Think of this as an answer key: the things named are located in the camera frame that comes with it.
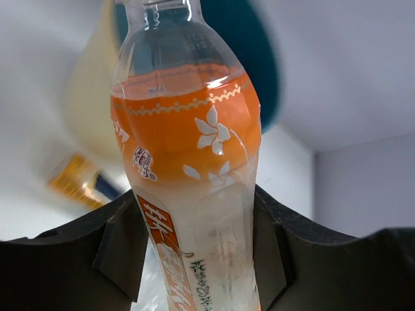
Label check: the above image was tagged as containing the orange juice bottle blue label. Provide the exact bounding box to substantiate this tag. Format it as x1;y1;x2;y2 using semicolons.
47;154;123;210

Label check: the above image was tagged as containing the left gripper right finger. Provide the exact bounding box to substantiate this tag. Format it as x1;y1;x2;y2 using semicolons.
254;187;414;310

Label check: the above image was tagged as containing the orange floral label bottle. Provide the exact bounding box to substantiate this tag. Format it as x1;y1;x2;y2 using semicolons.
110;1;261;310

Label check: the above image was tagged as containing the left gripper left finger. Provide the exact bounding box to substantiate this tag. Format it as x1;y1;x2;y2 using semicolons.
1;191;148;310

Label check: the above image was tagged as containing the teal and cream bin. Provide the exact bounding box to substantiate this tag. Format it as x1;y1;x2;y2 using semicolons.
64;1;281;165

